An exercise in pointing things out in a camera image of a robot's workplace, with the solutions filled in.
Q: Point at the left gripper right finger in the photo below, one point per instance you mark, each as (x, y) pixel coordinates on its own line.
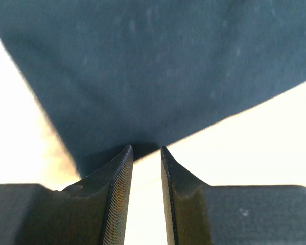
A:
(198, 213)

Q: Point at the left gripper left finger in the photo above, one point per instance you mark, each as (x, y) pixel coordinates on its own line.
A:
(90, 211)

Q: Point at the black t shirt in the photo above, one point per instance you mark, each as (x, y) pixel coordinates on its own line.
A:
(149, 73)

